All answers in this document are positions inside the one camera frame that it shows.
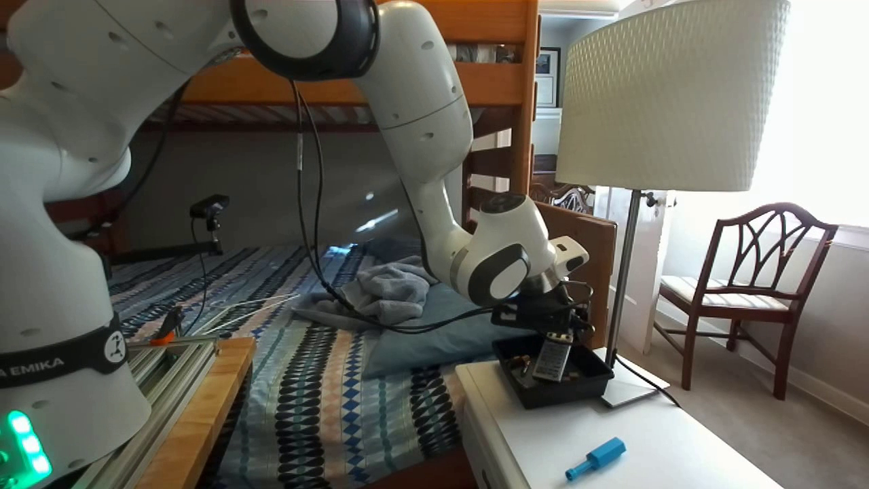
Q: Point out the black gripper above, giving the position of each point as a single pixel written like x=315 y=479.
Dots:
x=544 y=314

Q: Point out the black remote control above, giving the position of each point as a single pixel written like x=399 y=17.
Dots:
x=589 y=377
x=552 y=362

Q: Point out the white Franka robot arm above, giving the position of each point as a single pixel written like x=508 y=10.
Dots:
x=415 y=100

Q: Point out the white nightstand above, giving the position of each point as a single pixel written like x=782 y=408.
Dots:
x=561 y=444

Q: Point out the blue plastic tool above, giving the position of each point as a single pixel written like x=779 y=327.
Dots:
x=599 y=457

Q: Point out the large light blue pillow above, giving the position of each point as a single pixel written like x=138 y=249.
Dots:
x=434 y=344

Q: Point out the dark wooden chair with cushion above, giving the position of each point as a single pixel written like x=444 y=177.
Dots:
x=722 y=301

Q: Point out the grey towel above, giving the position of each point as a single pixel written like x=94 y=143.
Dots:
x=395 y=289

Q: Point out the striped patterned bedspread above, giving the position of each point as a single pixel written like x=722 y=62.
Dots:
x=315 y=399

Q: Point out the white lamp shade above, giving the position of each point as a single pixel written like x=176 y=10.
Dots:
x=668 y=100

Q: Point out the bunk mattress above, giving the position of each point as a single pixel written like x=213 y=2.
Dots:
x=334 y=115

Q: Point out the bright window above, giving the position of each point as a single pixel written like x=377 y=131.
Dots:
x=824 y=111

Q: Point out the light wooden board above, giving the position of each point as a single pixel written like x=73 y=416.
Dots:
x=199 y=416

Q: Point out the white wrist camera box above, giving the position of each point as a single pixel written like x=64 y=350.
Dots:
x=567 y=253

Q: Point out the framed wall picture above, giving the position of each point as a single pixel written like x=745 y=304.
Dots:
x=550 y=77

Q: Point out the wooden bunk bed frame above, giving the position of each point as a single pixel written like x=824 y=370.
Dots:
x=490 y=82

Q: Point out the black camera on stand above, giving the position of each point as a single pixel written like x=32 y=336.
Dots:
x=210 y=207

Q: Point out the aluminium extrusion frame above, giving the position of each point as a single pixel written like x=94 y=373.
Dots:
x=164 y=396

